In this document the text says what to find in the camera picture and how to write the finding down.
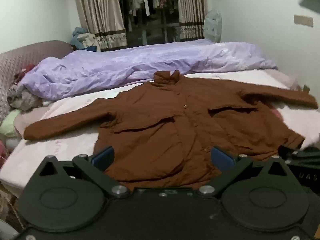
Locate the beige patterned curtain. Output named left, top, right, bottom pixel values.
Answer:
left=73, top=0, right=128, bottom=52
left=176, top=0, right=206, bottom=42

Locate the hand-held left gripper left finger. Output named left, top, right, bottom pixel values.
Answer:
left=37, top=146, right=131, bottom=198

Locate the standing fan in plastic cover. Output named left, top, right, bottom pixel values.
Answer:
left=204, top=9, right=223, bottom=43

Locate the beige wall switch plate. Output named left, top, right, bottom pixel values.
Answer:
left=294, top=14, right=314, bottom=27

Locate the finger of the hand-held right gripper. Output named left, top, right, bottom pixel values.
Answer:
left=278, top=145, right=305, bottom=161

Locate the row of hanging clothes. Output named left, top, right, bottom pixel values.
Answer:
left=119, top=0, right=178, bottom=25

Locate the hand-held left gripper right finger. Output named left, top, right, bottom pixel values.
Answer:
left=196, top=146, right=290, bottom=199

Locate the brown jacket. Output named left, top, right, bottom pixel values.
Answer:
left=24, top=70, right=319, bottom=190

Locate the purple duvet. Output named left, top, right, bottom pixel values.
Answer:
left=20, top=39, right=278, bottom=101

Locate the light green pillow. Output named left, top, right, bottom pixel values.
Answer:
left=0, top=110, right=22, bottom=138

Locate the heap of mixed clothes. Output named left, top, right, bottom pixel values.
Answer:
left=7, top=64, right=48, bottom=112

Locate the blue and white cloth pile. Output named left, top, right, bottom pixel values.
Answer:
left=70, top=27, right=100, bottom=52

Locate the bed with pink sheet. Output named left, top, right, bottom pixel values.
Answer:
left=0, top=69, right=320, bottom=198

